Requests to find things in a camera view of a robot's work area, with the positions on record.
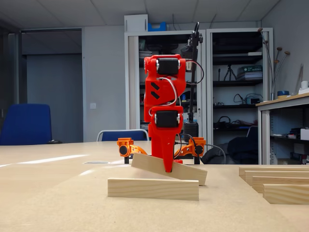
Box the grey open shelf cabinet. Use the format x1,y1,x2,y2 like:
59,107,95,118
124,30,207,143
206,28,274,165

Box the black jacket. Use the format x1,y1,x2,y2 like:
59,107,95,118
200,142,229,165

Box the dark blue chair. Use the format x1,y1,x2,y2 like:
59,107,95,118
226,125,259,164

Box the black mini tripod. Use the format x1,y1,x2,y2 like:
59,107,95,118
223,63,238,82

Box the blue plastic box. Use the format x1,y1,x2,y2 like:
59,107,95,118
147,22,168,32

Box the stack of books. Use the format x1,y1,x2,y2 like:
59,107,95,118
236,65,263,81

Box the white box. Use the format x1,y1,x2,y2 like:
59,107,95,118
124,14,148,32

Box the brown MDF base board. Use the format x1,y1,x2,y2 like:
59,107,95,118
0,165,309,232

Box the grey side desk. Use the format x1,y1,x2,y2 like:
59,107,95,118
255,93,309,165

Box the coat stand wooden knobs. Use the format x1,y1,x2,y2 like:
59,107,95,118
257,28,291,101

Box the blue office chair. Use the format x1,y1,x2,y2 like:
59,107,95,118
0,103,53,146

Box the short black plug cable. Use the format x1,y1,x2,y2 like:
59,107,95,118
174,133,197,158

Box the white gripper servo wire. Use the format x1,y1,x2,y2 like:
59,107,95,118
148,77,179,116

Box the blue chair grey frame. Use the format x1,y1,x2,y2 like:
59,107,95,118
96,129,149,142

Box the long grey-black power cable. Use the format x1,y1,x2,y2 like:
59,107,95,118
205,144,227,165

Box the forearm servo wire loop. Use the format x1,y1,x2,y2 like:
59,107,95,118
185,59,205,85

